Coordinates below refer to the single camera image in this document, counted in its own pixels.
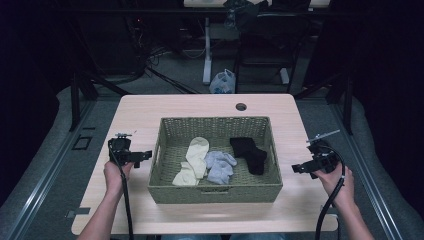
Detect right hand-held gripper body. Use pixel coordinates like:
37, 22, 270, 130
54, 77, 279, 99
305, 129, 345, 175

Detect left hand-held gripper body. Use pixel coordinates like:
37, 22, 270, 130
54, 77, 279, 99
107, 132, 135, 167

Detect person's left hand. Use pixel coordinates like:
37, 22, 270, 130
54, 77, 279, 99
103, 160, 135, 198

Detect person's right hand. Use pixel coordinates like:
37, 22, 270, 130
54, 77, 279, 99
311, 162, 357, 209

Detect floor socket plate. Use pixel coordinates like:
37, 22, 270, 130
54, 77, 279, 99
71, 134, 94, 151

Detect cream sock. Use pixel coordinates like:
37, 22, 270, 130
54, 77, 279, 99
185, 136, 211, 180
171, 161, 200, 187

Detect black sock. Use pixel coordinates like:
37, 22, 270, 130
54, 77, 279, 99
229, 136, 269, 176

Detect black metal stand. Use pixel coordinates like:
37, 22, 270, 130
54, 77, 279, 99
293, 71, 355, 136
68, 70, 131, 132

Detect light blue sock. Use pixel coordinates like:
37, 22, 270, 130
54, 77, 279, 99
204, 150, 239, 170
206, 161, 235, 186

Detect green woven basket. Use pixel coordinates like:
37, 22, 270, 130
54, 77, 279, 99
147, 115, 284, 205

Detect white desk foot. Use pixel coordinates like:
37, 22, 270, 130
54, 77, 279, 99
279, 67, 291, 86

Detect person's blue jeans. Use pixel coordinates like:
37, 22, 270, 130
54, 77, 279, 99
161, 232, 288, 240

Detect translucent plastic bag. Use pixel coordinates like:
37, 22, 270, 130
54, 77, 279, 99
208, 68, 237, 95

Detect white desk leg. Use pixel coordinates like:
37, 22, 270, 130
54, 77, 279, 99
202, 16, 213, 86

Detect black chair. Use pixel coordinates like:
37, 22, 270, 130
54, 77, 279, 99
232, 11, 313, 95

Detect dark bag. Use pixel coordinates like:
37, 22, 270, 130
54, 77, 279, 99
222, 0, 270, 32

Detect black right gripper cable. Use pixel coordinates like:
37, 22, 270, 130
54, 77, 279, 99
314, 145, 347, 240

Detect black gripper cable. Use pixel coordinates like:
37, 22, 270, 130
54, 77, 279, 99
107, 141, 135, 240
314, 145, 347, 240

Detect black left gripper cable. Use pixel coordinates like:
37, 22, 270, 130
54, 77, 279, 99
107, 141, 135, 240

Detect aluminium floor rail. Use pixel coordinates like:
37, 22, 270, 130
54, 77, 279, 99
5, 99, 98, 240
329, 99, 405, 240

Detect bundle of floor cables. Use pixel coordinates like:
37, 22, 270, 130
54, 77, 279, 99
126, 16, 205, 95

